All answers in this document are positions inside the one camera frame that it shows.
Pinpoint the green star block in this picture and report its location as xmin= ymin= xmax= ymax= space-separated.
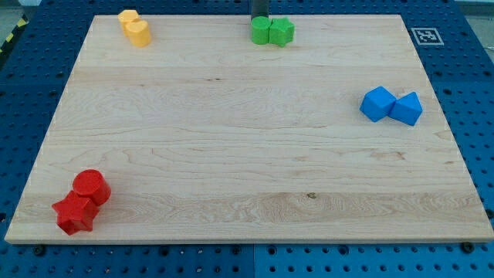
xmin=269 ymin=17 xmax=295 ymax=47

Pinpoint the red star block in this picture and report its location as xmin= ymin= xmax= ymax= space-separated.
xmin=52 ymin=191 xmax=100 ymax=236

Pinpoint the green cylinder block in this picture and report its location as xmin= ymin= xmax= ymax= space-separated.
xmin=251 ymin=16 xmax=272 ymax=45

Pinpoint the blue cube block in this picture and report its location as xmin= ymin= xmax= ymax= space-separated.
xmin=360 ymin=86 xmax=397 ymax=122

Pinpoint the yellow heart block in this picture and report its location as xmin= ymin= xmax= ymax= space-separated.
xmin=126 ymin=20 xmax=151 ymax=47

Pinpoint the red cylinder block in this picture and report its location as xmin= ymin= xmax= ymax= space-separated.
xmin=73 ymin=169 xmax=111 ymax=206

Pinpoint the blue pentagon block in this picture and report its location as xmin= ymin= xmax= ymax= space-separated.
xmin=388 ymin=92 xmax=423 ymax=126

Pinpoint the yellow hexagon block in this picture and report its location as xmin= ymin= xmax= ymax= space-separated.
xmin=117 ymin=9 xmax=140 ymax=36

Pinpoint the white fiducial marker tag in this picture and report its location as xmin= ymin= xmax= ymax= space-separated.
xmin=411 ymin=27 xmax=444 ymax=46

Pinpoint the left black board bolt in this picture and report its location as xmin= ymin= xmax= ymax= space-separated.
xmin=32 ymin=245 xmax=46 ymax=256

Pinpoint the black board bolt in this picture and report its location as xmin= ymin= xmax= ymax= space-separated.
xmin=460 ymin=242 xmax=475 ymax=254
xmin=32 ymin=245 xmax=46 ymax=256

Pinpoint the right black board bolt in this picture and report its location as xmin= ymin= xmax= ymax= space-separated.
xmin=460 ymin=242 xmax=475 ymax=254

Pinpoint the yellow black hazard tape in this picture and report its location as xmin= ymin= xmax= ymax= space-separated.
xmin=1 ymin=15 xmax=29 ymax=56

